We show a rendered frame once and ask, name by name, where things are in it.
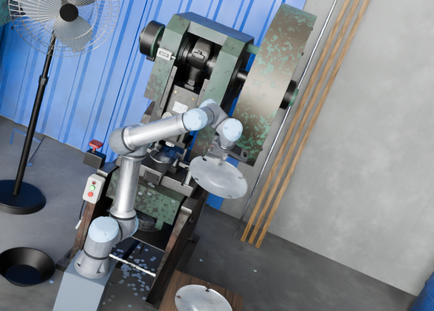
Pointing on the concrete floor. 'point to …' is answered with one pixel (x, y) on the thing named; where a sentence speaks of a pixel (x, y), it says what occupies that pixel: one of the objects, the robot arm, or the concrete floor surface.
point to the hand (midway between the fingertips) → (220, 161)
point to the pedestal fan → (58, 0)
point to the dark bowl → (26, 266)
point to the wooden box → (175, 283)
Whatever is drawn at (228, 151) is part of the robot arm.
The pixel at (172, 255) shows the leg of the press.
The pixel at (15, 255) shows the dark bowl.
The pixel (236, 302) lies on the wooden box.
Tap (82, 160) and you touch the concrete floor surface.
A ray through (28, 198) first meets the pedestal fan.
